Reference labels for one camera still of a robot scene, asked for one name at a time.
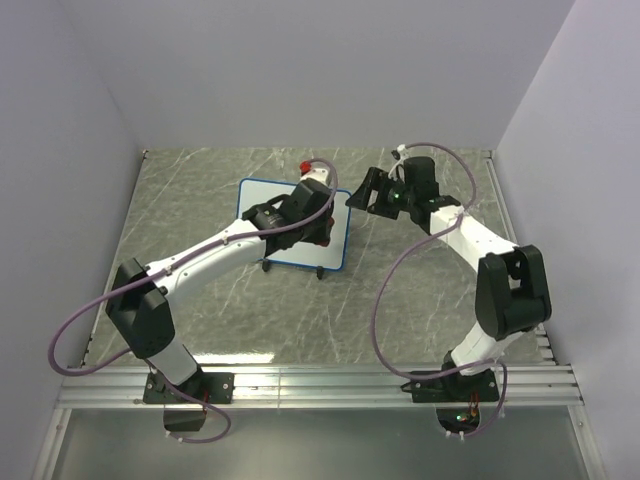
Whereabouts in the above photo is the red bone-shaped eraser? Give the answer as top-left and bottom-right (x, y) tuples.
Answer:
(316, 217), (335, 247)

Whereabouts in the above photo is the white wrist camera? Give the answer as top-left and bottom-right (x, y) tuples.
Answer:
(299, 160), (333, 187)
(391, 144), (409, 171)

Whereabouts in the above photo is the aluminium mounting rail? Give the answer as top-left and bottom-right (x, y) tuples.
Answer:
(55, 364), (584, 410)

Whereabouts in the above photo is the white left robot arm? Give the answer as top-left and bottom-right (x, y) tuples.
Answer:
(105, 177), (335, 402)

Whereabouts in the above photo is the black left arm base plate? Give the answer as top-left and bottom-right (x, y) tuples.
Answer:
(142, 372), (235, 405)

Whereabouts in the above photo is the blue framed whiteboard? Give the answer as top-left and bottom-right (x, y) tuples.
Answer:
(233, 177), (353, 272)

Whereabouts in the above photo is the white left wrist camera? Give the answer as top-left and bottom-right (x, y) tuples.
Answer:
(299, 160), (333, 187)

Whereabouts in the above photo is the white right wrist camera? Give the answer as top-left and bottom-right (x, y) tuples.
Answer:
(391, 144), (409, 171)

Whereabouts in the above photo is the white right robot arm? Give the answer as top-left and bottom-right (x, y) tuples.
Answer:
(346, 156), (552, 400)

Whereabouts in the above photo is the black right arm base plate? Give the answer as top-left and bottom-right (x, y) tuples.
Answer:
(400, 370), (500, 403)

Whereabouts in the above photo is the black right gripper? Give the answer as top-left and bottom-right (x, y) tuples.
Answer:
(345, 167), (416, 220)

